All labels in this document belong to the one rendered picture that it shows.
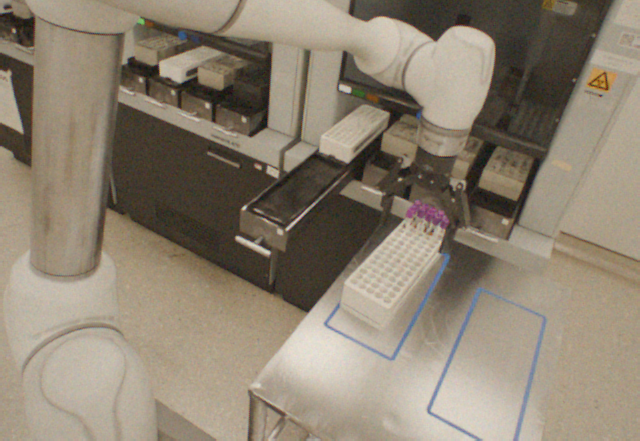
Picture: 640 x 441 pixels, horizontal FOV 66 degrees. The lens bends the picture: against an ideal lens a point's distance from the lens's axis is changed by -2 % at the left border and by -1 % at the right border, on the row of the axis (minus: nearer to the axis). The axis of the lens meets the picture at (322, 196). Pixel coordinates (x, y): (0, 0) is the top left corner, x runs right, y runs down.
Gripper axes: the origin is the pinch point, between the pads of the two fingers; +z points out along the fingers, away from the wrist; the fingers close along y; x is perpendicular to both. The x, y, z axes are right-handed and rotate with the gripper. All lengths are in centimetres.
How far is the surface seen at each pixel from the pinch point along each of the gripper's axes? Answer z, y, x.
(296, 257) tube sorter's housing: 60, -48, 33
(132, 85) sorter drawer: 17, -123, 26
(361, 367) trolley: 10.6, 6.0, -27.9
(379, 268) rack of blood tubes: 4.4, -1.6, -10.1
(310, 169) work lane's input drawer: 12.3, -39.3, 20.3
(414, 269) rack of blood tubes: 5.1, 3.8, -4.7
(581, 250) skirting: 89, 42, 161
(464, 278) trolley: 10.6, 12.2, 6.4
